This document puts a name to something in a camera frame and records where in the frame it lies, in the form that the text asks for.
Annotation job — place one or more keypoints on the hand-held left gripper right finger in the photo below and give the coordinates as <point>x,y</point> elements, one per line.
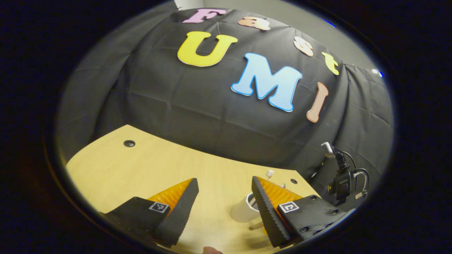
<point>268,215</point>

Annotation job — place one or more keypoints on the white toothbrush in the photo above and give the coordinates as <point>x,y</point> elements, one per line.
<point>269,173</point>

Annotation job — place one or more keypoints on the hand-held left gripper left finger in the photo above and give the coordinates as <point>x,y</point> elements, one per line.
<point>180,215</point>

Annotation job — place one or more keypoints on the black backdrop cloth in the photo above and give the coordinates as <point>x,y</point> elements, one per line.
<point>194,106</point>

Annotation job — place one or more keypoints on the light wooden desktop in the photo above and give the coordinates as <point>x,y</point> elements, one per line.
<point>141,169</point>

